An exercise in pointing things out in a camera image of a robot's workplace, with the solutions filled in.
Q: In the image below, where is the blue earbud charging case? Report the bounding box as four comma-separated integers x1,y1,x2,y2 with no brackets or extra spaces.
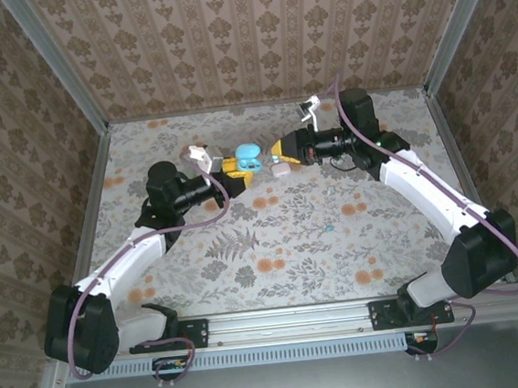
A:
234,142,265,175

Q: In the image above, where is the aluminium base beam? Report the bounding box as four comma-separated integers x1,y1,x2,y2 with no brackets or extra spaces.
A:
47,286,518,364

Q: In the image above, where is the black connector module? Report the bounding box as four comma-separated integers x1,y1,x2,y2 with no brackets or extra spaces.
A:
151,354,191,383
403,328,440,356

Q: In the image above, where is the grey metal panel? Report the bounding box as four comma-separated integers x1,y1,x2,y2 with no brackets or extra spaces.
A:
51,338,518,388

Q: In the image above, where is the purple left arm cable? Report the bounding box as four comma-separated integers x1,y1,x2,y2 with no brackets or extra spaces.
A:
47,145,248,388

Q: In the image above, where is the aluminium table back rail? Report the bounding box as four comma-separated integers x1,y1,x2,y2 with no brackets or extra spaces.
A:
105,85,430,126

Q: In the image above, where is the aluminium table side rail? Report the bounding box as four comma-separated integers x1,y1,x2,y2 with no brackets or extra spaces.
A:
46,123,130,331
423,83,518,291

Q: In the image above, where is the aluminium frame post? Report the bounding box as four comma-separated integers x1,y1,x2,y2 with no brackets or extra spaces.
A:
415,0,515,99
0,0,111,144

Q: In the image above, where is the grey slotted cable duct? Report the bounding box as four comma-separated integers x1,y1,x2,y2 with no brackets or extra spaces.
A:
65,329,439,385

